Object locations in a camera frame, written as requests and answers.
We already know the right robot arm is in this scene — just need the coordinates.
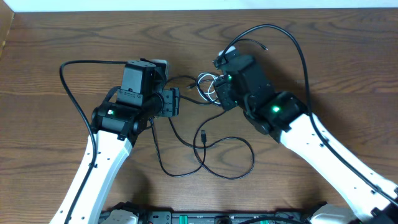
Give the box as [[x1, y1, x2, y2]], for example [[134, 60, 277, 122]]
[[213, 50, 397, 223]]

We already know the white usb cable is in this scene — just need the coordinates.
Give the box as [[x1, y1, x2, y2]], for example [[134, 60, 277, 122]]
[[196, 72, 224, 105]]

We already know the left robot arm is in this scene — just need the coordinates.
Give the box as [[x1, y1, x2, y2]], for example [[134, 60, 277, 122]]
[[51, 58, 180, 223]]

